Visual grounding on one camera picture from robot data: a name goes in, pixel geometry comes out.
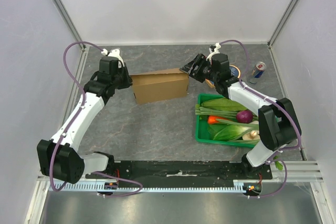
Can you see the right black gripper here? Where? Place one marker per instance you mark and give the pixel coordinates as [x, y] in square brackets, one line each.
[200, 69]

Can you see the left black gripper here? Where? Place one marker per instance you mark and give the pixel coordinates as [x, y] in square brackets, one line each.
[129, 81]

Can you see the brown cardboard box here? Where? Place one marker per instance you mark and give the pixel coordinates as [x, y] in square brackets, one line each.
[159, 85]

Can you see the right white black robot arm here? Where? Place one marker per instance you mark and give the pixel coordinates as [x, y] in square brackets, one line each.
[278, 123]

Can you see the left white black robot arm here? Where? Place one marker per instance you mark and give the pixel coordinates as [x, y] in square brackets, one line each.
[58, 157]

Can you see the orange blue rectangular box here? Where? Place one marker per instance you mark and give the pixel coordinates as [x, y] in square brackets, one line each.
[210, 83]

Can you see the orange carrot piece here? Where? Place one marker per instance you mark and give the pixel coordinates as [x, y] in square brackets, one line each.
[214, 119]

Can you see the green bean bundle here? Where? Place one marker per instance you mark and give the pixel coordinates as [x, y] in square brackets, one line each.
[202, 111]

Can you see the green plastic tray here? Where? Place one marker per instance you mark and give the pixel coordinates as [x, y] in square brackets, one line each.
[207, 137]

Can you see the leafy green vegetable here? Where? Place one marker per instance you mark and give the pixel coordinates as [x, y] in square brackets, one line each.
[225, 132]

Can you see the blue silver drink can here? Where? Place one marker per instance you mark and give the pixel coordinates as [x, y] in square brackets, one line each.
[256, 73]

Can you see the purple onion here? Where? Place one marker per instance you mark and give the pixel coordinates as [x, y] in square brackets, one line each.
[245, 116]

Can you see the beige mushroom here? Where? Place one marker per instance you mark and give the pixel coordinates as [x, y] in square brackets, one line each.
[252, 135]

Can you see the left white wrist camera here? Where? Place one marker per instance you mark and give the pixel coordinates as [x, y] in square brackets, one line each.
[114, 53]

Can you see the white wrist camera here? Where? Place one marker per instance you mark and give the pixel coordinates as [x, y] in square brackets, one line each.
[214, 49]
[114, 53]

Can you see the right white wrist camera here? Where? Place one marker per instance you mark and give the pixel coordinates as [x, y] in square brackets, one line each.
[214, 49]

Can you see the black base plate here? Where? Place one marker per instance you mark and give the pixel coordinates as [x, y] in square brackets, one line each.
[226, 170]

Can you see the left aluminium frame post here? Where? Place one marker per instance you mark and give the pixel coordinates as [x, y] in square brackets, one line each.
[67, 19]

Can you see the aluminium frame post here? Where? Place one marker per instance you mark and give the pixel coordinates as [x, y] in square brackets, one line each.
[67, 19]
[282, 22]

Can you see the grey slotted cable duct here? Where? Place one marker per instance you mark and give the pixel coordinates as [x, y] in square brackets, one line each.
[105, 187]

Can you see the right aluminium frame post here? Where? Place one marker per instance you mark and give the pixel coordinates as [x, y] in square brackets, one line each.
[282, 22]

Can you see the aluminium front rail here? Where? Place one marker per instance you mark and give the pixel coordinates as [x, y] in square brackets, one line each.
[297, 171]

